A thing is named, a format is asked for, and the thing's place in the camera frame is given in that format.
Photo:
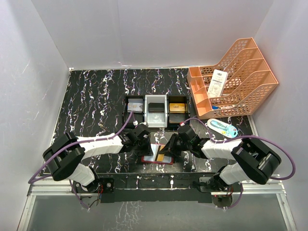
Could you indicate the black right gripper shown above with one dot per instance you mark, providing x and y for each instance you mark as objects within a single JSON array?
[{"x": 170, "y": 148}]

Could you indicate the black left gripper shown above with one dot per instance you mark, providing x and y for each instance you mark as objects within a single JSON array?
[{"x": 147, "y": 150}]

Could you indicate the brown credit card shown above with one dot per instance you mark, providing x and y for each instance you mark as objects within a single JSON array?
[{"x": 160, "y": 157}]

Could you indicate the red leather card holder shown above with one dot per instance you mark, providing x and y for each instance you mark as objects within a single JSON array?
[{"x": 156, "y": 148}]

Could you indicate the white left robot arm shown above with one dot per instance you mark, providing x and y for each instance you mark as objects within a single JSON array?
[{"x": 64, "y": 157}]

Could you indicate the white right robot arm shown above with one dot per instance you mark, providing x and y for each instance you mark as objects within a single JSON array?
[{"x": 254, "y": 160}]

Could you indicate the gold card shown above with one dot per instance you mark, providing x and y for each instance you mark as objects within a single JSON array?
[{"x": 179, "y": 108}]

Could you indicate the black card in white bin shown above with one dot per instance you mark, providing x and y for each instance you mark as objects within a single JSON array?
[{"x": 156, "y": 107}]

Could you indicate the white VIP card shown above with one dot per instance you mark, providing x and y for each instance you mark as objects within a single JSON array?
[{"x": 135, "y": 105}]

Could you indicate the black bin right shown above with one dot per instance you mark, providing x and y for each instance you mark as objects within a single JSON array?
[{"x": 173, "y": 119}]

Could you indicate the black bin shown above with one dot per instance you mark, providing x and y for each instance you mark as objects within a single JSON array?
[
  {"x": 131, "y": 117},
  {"x": 173, "y": 119}
]

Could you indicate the white bin middle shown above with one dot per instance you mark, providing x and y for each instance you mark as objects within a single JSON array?
[{"x": 155, "y": 120}]

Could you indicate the black bin left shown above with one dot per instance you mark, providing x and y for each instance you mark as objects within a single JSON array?
[{"x": 131, "y": 117}]

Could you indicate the white blue tape dispenser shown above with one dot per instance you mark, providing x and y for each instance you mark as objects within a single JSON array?
[{"x": 222, "y": 128}]

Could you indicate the white paper receipt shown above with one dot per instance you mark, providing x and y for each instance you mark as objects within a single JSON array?
[{"x": 217, "y": 83}]

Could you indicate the orange plastic desk organizer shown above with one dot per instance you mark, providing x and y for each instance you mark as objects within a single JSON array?
[{"x": 249, "y": 82}]

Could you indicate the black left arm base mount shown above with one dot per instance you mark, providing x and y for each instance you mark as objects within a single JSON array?
[{"x": 99, "y": 186}]

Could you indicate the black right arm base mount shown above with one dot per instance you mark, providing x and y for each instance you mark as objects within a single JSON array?
[{"x": 210, "y": 185}]

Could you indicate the aluminium frame rail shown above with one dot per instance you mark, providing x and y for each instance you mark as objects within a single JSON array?
[{"x": 145, "y": 205}]

